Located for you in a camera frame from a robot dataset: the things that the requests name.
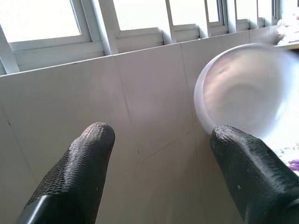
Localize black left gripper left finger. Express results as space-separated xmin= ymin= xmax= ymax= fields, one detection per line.
xmin=16 ymin=121 xmax=116 ymax=224

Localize white window frame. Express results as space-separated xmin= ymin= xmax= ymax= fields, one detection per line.
xmin=0 ymin=0 xmax=285 ymax=77

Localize white floral ceramic plate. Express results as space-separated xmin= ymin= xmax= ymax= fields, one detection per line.
xmin=276 ymin=140 xmax=299 ymax=175

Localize white ceramic bowl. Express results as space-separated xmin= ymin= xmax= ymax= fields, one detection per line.
xmin=192 ymin=42 xmax=299 ymax=141

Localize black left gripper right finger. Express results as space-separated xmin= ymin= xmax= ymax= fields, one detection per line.
xmin=209 ymin=125 xmax=299 ymax=224

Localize dark sideboard beige top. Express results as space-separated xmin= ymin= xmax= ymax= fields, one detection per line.
xmin=279 ymin=43 xmax=299 ymax=51

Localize white stacked bags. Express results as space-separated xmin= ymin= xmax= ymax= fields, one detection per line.
xmin=272 ymin=18 xmax=299 ymax=47

